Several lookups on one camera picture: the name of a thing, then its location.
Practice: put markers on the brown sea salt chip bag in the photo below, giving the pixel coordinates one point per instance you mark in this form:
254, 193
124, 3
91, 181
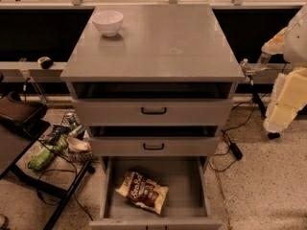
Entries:
143, 192

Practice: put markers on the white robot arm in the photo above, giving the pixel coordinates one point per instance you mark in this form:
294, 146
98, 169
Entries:
295, 41

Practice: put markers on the grey drawer cabinet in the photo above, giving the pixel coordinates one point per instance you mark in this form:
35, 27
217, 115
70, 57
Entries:
157, 43

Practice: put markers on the grey bottom drawer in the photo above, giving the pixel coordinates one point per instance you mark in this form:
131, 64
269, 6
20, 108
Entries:
185, 207

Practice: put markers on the grey drawer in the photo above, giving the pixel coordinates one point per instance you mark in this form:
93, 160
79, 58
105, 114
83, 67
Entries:
185, 207
153, 103
153, 140

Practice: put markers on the grey top drawer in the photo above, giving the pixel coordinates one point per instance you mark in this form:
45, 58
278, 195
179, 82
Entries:
153, 103

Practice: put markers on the grey middle drawer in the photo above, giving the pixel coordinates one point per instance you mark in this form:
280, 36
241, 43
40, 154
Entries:
153, 140

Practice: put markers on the green chip bag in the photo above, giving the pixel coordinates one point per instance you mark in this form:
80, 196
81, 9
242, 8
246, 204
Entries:
49, 150

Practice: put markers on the clear plastic water bottle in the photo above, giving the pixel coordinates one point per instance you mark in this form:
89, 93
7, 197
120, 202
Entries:
263, 61

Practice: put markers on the black tripod stand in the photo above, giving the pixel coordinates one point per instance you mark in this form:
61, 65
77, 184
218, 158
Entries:
249, 71

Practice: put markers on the white ceramic bowl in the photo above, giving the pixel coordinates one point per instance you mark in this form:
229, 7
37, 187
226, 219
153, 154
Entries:
108, 23

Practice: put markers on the soda can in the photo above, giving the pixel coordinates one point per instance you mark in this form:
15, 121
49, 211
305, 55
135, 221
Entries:
70, 117

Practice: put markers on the small bowl on floor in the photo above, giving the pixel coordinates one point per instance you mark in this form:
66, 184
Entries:
77, 145

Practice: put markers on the small black yellow device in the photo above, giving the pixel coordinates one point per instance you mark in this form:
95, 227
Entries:
45, 62

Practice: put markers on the black side table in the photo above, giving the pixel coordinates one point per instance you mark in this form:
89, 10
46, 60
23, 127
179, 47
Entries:
15, 144

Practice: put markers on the dark brown tray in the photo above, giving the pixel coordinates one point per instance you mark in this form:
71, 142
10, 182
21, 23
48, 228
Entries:
18, 115

